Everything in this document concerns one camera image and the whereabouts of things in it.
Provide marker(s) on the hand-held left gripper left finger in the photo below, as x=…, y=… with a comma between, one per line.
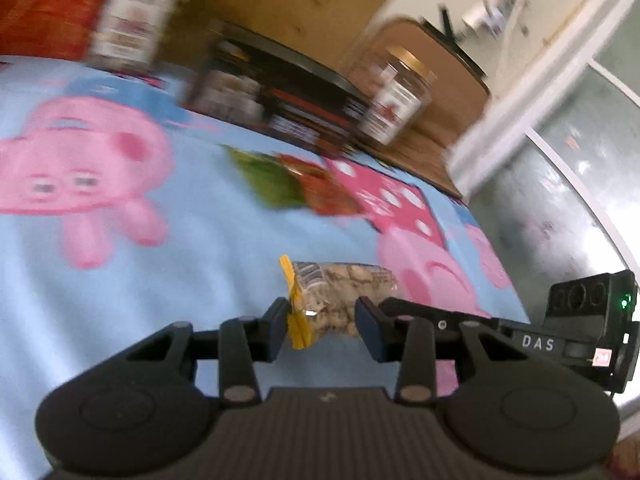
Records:
x=277, y=330

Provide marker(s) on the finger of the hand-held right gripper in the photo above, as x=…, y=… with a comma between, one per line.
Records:
x=445, y=320

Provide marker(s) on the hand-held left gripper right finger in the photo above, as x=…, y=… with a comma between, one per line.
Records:
x=370, y=332

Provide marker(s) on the clear nut packet yellow edge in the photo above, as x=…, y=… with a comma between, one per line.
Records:
x=340, y=290

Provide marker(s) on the blue cartoon printed blanket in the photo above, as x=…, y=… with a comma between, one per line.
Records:
x=150, y=260

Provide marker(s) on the red candy packet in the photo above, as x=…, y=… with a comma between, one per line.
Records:
x=325, y=190

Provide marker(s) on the green snack packet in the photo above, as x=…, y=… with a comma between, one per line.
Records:
x=272, y=180

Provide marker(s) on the brown cushion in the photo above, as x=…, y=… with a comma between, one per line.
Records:
x=450, y=125

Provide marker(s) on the white glass door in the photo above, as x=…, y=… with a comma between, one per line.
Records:
x=500, y=125

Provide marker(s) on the small nut jar gold lid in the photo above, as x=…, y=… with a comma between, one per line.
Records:
x=397, y=95

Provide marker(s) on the black carton box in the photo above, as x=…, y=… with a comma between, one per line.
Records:
x=295, y=95

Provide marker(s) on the large clear nut jar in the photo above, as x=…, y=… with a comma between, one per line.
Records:
x=137, y=15

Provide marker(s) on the red gift box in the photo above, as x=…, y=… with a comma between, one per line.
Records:
x=45, y=0

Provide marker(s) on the white wall charger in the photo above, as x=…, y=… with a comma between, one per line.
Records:
x=487, y=7

